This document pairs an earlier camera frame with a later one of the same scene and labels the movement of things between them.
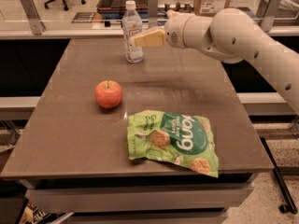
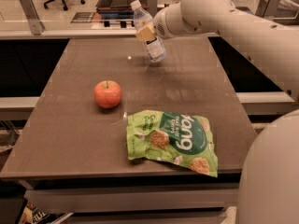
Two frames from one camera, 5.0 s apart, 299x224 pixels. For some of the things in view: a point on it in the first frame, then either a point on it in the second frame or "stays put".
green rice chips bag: [187, 140] stays put
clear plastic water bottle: [132, 24] -> [146, 33]
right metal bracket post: [275, 3] stays put
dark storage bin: [112, 1] stays put
